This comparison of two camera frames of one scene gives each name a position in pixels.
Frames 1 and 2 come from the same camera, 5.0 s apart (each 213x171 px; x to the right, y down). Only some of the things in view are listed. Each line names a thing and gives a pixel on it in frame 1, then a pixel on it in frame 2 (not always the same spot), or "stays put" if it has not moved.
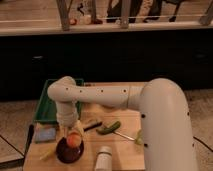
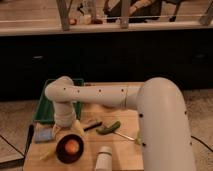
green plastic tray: x=46 y=110 stays put
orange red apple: x=74 y=139 to x=72 y=146
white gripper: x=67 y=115 stays put
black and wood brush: x=92 y=126 stays put
